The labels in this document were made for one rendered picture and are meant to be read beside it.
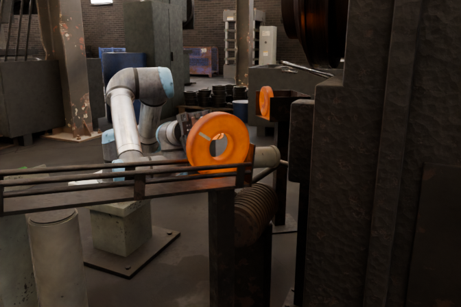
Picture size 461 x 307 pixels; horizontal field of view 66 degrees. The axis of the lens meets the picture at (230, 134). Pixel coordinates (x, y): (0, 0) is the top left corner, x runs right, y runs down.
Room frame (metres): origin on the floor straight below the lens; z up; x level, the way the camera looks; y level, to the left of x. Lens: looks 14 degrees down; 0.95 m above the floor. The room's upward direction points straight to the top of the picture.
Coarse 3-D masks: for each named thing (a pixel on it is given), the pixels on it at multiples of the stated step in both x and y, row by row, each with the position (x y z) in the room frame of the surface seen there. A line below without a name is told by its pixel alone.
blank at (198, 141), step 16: (224, 112) 0.81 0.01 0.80; (192, 128) 0.78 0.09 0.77; (208, 128) 0.77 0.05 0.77; (224, 128) 0.80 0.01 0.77; (240, 128) 0.82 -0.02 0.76; (192, 144) 0.76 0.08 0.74; (208, 144) 0.78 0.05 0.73; (240, 144) 0.82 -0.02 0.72; (192, 160) 0.76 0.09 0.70; (208, 160) 0.78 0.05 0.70; (224, 160) 0.80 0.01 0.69; (240, 160) 0.82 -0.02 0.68
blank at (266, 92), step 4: (264, 88) 1.82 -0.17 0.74; (268, 88) 1.80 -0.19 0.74; (260, 92) 1.89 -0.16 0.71; (264, 92) 1.82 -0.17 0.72; (268, 92) 1.78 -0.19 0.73; (272, 92) 1.79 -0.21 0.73; (260, 96) 1.89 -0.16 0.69; (264, 96) 1.82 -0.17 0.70; (268, 96) 1.77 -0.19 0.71; (272, 96) 1.77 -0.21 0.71; (260, 100) 1.89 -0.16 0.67; (264, 100) 1.82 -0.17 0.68; (268, 100) 1.76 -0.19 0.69; (260, 104) 1.89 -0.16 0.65; (264, 104) 1.82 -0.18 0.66; (268, 104) 1.76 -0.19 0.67; (260, 108) 1.89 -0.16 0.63; (264, 108) 1.81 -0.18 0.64; (268, 108) 1.76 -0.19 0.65; (264, 112) 1.81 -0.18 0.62; (268, 112) 1.78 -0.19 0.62
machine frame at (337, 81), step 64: (384, 0) 0.70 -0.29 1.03; (448, 0) 0.66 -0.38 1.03; (384, 64) 0.70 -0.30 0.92; (448, 64) 0.66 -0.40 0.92; (320, 128) 0.75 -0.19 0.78; (384, 128) 0.67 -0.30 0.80; (448, 128) 0.65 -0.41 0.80; (320, 192) 0.74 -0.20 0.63; (384, 192) 0.66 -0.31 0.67; (448, 192) 0.64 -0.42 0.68; (320, 256) 0.74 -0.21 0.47; (384, 256) 0.66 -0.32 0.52; (448, 256) 0.63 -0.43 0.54
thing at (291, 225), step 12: (276, 96) 1.93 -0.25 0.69; (288, 96) 1.95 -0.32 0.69; (300, 96) 1.81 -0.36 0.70; (276, 108) 1.66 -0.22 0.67; (288, 108) 1.67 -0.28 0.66; (276, 120) 1.66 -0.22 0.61; (288, 120) 1.67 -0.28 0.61; (276, 132) 1.76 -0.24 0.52; (288, 132) 1.76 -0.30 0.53; (276, 144) 1.76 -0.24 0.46; (276, 180) 1.75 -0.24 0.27; (276, 192) 1.75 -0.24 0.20; (276, 216) 1.75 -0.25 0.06; (288, 216) 1.86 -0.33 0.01; (276, 228) 1.72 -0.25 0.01; (288, 228) 1.72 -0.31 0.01
